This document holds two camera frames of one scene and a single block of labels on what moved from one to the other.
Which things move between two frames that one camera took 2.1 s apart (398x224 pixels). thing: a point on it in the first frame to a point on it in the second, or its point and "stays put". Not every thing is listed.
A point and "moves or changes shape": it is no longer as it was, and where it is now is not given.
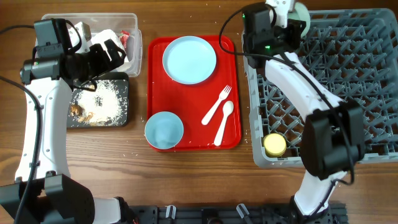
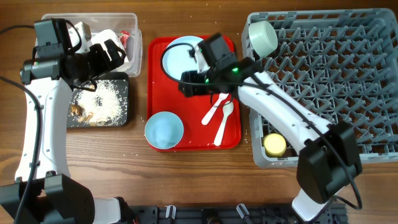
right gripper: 299,27 to 187,84
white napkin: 100,37 stays put
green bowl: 300,12 moves or changes shape
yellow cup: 275,145 stays put
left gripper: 104,65 stays put
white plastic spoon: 227,109 stays put
